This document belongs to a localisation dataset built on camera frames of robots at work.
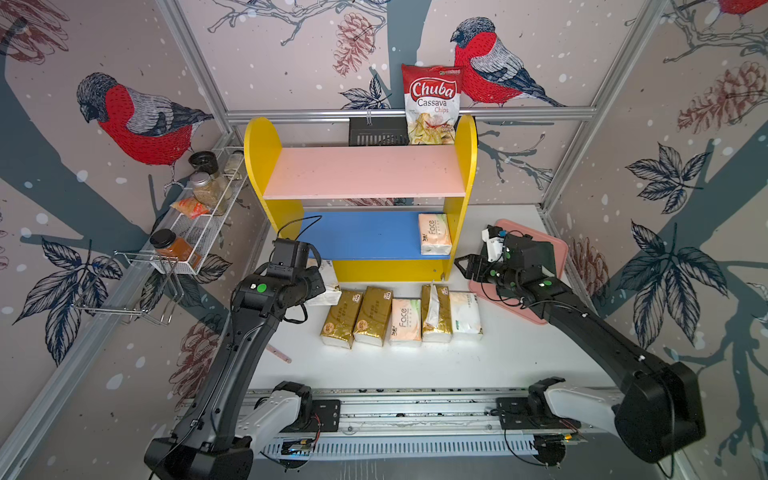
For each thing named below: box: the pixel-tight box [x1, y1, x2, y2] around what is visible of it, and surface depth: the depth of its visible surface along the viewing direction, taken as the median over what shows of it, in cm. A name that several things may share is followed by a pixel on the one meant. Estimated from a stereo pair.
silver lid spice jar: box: [190, 172, 223, 209], surface depth 73 cm
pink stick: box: [266, 344, 292, 364], surface depth 86 cm
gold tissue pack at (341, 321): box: [320, 290, 363, 350], surface depth 85 cm
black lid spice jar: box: [188, 151, 219, 175], surface depth 75 cm
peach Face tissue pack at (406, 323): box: [389, 298, 423, 348], surface depth 85 cm
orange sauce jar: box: [149, 228, 202, 270], surface depth 62 cm
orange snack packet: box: [170, 197, 211, 220], surface depth 71 cm
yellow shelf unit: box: [244, 115, 478, 282], surface depth 78 cm
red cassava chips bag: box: [401, 64, 463, 145], surface depth 85 cm
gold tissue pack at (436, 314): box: [421, 284, 453, 343], surface depth 85 cm
